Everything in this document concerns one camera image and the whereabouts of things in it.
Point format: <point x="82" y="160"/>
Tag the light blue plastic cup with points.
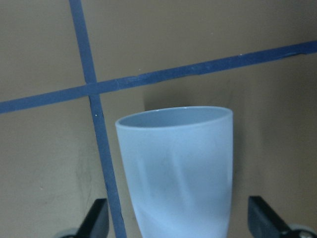
<point x="178" y="163"/>

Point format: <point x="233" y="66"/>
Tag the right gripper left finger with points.
<point x="96" y="222"/>

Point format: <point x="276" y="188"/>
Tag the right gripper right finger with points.
<point x="263" y="221"/>

